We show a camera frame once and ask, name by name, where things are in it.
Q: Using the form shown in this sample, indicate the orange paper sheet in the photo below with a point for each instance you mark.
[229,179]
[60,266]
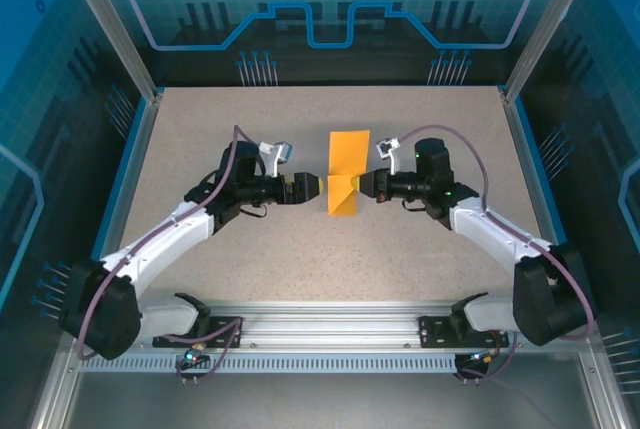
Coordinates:
[347,159]

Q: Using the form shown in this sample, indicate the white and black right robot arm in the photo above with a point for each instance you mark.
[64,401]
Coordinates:
[490,231]

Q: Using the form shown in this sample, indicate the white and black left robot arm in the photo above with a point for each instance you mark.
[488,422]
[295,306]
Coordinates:
[165,236]

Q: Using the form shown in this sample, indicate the small connector with green light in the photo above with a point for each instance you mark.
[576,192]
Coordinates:
[482,357]
[192,355]

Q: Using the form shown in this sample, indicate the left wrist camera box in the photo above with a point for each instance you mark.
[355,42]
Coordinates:
[280,154]

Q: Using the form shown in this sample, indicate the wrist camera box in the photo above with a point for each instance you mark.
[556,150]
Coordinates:
[280,154]
[387,149]

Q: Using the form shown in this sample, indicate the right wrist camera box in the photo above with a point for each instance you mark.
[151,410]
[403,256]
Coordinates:
[387,149]

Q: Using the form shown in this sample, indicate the aluminium side rail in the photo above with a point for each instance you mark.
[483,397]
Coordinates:
[542,174]
[125,174]

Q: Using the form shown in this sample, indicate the aluminium mounting rail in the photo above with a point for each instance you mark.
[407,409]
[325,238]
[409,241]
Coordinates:
[325,324]

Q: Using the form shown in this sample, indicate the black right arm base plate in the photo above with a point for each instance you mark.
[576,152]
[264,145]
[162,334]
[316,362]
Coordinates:
[435,331]

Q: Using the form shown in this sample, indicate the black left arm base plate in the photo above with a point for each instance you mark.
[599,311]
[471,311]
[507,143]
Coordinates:
[225,334]

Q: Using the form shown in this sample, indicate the aluminium frame post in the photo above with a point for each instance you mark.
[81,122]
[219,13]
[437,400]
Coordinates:
[107,24]
[552,24]

